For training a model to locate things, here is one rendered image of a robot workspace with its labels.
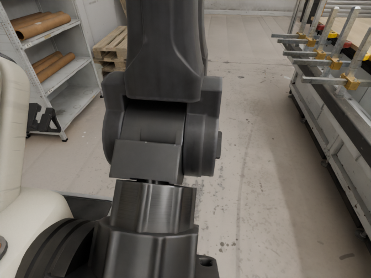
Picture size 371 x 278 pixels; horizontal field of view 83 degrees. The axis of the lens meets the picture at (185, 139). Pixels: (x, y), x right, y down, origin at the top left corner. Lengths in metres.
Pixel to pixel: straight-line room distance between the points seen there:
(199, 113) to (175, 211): 0.08
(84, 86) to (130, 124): 2.84
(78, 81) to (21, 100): 2.81
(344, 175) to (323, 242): 0.53
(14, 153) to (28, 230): 0.06
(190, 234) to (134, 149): 0.08
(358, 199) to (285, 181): 0.46
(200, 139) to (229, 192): 1.54
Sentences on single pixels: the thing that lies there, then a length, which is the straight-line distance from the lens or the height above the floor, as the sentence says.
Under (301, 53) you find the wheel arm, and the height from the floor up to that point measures 0.81.
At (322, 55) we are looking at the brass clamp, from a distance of 1.99.
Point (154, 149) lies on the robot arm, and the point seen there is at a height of 1.26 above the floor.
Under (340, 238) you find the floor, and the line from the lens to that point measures 1.80.
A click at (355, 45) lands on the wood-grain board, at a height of 0.90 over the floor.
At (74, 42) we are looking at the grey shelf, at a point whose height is 0.66.
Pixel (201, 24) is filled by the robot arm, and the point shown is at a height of 1.32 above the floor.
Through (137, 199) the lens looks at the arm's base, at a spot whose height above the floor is 1.24.
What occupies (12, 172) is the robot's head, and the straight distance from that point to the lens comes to 0.22.
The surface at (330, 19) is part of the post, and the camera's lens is 1.99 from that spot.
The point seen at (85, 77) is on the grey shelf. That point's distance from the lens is 2.95.
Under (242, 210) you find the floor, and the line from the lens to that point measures 1.64.
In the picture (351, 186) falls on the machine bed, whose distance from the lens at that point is 1.89.
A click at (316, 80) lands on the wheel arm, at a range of 1.51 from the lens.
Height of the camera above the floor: 1.37
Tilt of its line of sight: 41 degrees down
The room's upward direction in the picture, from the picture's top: straight up
